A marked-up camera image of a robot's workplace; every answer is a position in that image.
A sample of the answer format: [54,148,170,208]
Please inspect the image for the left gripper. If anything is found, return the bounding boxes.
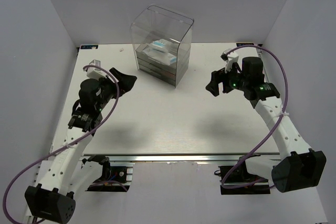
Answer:
[95,68,137,111]

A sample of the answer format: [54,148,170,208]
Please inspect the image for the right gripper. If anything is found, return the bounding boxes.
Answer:
[205,61,248,97]

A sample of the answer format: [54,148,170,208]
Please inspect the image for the white cotton pad pack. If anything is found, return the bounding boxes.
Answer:
[142,47,177,66]
[149,39,173,52]

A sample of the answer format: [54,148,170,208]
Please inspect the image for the clear acrylic drawer organizer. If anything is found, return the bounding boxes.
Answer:
[130,4,194,87]

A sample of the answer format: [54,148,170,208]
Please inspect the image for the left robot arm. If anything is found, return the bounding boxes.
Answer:
[25,67,137,223]

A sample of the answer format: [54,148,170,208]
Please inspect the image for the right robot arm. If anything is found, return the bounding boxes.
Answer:
[206,56,327,193]

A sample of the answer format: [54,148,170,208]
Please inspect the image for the blue label right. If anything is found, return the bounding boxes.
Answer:
[236,42,255,47]

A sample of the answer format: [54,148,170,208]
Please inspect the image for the blue label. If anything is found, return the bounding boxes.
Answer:
[80,45,98,50]
[236,42,255,47]

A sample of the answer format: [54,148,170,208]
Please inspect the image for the blue label left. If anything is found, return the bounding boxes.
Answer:
[80,45,98,50]

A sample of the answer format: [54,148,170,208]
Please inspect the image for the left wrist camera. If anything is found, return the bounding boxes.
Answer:
[83,59,106,80]

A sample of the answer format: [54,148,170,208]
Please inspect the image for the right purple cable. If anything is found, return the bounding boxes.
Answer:
[220,45,289,190]

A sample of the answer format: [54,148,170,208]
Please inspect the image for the purple cable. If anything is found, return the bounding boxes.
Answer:
[2,65,131,224]
[220,45,289,190]

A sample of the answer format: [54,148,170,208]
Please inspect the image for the aluminium front rail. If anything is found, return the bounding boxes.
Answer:
[104,152,280,164]

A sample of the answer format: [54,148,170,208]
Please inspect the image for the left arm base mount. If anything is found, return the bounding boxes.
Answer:
[81,155,133,192]

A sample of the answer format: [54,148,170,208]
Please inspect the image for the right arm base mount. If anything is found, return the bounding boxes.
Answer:
[214,155,272,196]

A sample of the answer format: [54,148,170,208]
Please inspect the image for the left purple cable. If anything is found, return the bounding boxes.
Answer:
[2,65,131,224]

